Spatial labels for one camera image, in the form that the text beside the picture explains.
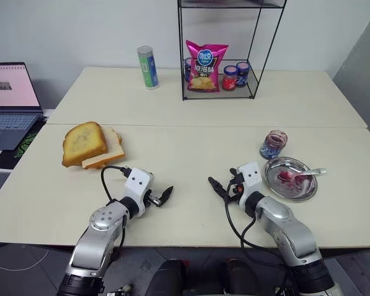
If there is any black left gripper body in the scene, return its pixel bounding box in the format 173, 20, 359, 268
142, 188, 163, 208

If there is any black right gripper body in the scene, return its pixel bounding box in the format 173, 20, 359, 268
229, 176, 246, 205

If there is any open blue-label jam jar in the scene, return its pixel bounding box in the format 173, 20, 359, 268
259, 129, 289, 160

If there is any white bread slice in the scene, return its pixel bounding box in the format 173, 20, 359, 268
81, 126, 126, 170

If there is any metal spoon with jam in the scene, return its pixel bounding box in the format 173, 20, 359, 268
277, 167, 328, 182

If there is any golden toasted bread slice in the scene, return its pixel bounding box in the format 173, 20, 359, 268
61, 121, 109, 169

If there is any red jam jar blue lid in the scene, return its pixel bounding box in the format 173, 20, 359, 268
222, 65, 239, 91

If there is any blue jam jar pink lid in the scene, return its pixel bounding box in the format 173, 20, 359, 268
184, 57, 194, 83

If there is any round metal plate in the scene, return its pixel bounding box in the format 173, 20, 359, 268
263, 156, 319, 203

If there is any dark rounded shape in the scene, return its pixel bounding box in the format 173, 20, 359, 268
147, 258, 192, 296

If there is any pink potato chips bag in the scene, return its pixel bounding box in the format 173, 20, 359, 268
184, 39, 229, 93

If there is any green blue cylindrical can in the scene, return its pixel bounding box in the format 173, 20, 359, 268
136, 45, 160, 91

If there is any black green mouse pad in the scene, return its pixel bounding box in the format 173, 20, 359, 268
0, 120, 47, 171

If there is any grey open laptop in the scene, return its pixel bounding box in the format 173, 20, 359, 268
0, 62, 46, 151

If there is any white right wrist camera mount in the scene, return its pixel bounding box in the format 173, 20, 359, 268
236, 162, 263, 208

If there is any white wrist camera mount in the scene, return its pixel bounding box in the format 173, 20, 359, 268
236, 162, 263, 208
124, 168, 155, 214

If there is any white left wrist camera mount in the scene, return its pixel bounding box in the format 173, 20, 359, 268
124, 168, 155, 214

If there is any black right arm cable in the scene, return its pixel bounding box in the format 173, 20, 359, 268
224, 167, 292, 278

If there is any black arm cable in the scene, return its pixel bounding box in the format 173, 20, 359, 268
100, 166, 132, 248
224, 167, 292, 278

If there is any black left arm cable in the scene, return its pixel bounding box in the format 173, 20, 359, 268
100, 166, 132, 248

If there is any black wire shelf rack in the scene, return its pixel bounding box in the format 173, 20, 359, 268
176, 0, 288, 102

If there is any thin white floor cable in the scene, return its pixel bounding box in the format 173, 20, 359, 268
0, 245, 51, 274

